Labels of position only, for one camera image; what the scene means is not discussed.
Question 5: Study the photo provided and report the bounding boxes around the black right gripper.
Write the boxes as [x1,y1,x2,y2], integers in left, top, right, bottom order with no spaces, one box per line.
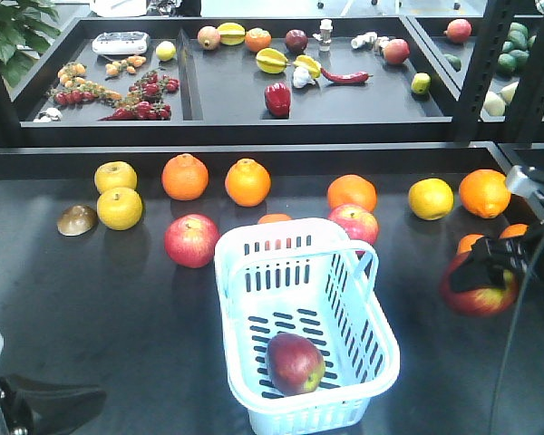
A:
[449,223,544,293]

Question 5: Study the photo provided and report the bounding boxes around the black upper display tray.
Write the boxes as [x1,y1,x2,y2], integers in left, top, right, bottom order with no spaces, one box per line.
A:
[13,16,458,147]

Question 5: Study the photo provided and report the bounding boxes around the red chili pepper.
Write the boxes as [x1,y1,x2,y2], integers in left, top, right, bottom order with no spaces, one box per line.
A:
[320,68,373,85]

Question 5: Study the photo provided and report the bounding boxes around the yellow green pear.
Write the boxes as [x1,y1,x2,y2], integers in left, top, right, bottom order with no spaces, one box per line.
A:
[93,161,138,194]
[97,187,143,230]

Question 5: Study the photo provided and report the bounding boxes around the green potted plant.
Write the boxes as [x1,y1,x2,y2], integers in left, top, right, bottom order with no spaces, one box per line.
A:
[0,0,61,88]

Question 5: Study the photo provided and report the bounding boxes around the light blue plastic basket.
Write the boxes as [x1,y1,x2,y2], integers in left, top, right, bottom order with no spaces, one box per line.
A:
[214,217,400,434]

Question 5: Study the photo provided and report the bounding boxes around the orange behind centre apple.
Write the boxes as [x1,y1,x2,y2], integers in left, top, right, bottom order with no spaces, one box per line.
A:
[326,174,378,212]

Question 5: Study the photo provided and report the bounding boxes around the small orange right pair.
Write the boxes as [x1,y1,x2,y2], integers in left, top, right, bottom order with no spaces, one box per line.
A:
[500,223,529,238]

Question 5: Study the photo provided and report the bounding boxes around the dark red bell pepper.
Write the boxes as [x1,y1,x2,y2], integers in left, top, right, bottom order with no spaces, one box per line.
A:
[264,82,291,118]

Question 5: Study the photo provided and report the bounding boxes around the small orange left pair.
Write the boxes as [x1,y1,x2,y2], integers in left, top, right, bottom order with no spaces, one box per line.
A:
[456,234,483,255]

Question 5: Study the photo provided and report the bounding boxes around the small orange middle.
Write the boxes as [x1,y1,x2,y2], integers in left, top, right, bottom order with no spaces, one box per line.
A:
[257,213,292,225]

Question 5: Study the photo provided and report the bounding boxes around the wooden display stand black frame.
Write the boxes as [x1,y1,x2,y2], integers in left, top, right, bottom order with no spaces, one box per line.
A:
[0,142,544,434]

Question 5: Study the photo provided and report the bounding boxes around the pink red apple centre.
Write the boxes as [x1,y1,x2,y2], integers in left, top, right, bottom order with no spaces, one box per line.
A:
[328,204,380,245]

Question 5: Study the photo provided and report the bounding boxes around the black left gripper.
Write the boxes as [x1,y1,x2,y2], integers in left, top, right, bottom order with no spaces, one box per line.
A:
[0,375,107,435]

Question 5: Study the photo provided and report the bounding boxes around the yellow green pear back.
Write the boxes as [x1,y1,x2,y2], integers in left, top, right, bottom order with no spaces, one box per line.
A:
[93,161,138,194]

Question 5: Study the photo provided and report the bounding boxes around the large orange right back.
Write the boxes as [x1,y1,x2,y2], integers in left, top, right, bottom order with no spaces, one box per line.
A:
[459,169,511,218]

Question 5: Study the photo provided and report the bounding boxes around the orange back left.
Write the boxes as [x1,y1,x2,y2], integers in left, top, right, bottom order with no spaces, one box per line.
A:
[161,153,209,201]

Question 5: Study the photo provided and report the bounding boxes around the small orange pair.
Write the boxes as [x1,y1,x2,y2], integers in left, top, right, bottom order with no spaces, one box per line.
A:
[500,223,529,238]
[456,234,483,255]

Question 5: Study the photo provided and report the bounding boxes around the yellow green pear front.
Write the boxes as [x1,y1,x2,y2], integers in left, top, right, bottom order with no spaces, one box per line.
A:
[97,187,143,230]

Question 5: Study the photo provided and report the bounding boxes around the large pink red apple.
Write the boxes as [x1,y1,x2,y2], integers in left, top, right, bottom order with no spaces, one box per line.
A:
[164,214,220,268]

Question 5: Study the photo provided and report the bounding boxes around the white garlic bulb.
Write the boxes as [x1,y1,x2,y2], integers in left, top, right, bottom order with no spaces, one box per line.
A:
[292,66,316,89]

